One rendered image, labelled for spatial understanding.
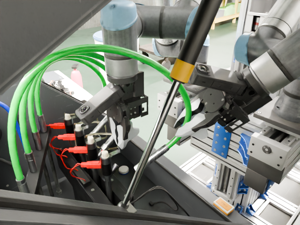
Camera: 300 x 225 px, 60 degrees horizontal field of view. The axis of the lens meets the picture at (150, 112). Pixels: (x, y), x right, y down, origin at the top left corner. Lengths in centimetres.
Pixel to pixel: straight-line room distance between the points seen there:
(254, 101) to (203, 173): 146
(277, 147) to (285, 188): 108
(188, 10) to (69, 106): 53
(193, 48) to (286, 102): 87
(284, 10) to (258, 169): 65
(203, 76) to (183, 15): 18
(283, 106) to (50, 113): 84
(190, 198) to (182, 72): 66
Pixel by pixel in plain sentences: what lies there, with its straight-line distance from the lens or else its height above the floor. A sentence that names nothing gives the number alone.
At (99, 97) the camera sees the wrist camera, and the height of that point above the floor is 129.
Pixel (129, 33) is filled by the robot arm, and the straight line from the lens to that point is 56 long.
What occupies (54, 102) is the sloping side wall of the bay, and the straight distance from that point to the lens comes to 92.
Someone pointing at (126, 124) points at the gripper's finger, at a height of 122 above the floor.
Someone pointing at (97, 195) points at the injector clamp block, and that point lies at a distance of 79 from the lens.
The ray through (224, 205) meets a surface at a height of 96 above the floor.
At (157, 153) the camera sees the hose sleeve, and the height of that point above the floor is 116.
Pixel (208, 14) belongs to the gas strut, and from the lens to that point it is 25.
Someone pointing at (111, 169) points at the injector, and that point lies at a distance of 72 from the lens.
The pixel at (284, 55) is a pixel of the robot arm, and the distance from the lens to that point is 53.
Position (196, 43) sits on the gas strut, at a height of 149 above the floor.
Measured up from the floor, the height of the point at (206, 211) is 91.
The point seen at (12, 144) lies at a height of 125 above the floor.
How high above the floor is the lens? 155
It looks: 30 degrees down
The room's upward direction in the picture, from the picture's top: straight up
